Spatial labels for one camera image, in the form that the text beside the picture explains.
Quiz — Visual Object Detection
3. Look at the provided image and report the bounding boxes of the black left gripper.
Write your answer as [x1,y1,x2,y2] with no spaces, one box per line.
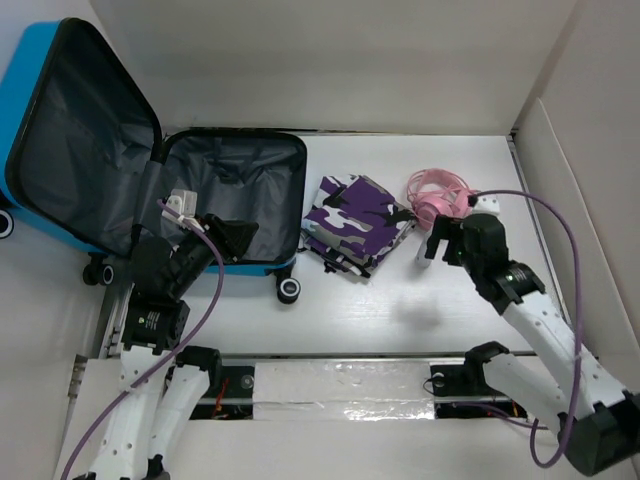
[169,211,256,296]

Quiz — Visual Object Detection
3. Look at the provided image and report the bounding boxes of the small white bottle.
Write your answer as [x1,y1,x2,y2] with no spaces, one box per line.
[415,234,432,269]

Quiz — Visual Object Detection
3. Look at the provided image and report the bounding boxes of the pink headphones with cable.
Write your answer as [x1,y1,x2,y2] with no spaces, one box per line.
[406,168,477,232]

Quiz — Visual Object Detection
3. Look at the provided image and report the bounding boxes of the purple camouflage cloth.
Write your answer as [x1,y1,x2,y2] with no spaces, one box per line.
[301,174,416,279]

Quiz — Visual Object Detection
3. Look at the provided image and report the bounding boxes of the blue child suitcase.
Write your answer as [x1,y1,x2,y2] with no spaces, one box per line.
[1,18,307,304]

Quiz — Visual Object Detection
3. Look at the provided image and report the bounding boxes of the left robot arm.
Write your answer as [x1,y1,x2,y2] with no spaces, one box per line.
[61,214,258,479]

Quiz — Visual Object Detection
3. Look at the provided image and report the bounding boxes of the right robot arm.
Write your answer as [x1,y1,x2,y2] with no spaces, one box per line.
[424,213,639,476]

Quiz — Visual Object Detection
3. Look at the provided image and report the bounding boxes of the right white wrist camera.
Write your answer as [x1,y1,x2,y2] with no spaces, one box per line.
[470,195,501,217]

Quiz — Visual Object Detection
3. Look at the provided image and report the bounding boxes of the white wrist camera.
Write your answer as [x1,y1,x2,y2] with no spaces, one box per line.
[161,189,198,228]
[470,195,501,217]

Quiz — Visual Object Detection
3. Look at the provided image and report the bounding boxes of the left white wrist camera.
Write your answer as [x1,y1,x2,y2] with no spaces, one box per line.
[161,189,198,228]

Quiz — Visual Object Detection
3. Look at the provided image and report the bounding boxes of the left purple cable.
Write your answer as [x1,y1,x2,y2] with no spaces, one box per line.
[59,198,225,480]

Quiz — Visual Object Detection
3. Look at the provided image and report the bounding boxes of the metal base rail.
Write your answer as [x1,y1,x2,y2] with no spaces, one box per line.
[192,359,528,423]

